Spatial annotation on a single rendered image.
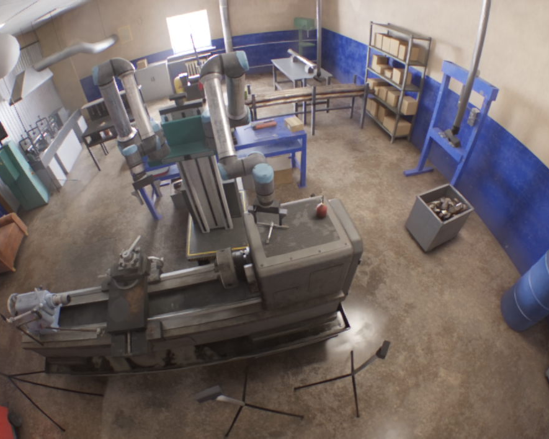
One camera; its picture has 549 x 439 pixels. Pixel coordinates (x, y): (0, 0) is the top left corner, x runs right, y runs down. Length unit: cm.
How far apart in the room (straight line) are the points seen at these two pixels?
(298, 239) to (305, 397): 153
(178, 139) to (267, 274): 129
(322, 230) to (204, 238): 167
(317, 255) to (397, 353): 162
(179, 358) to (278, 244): 134
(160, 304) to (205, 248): 92
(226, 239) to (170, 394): 169
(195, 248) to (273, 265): 159
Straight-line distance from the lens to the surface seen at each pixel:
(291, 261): 141
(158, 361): 241
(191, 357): 231
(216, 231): 295
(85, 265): 401
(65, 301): 221
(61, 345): 249
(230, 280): 162
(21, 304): 252
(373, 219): 352
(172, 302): 216
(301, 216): 160
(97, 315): 248
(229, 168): 126
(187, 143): 218
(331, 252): 146
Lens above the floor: 253
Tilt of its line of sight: 49 degrees down
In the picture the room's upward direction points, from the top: 5 degrees counter-clockwise
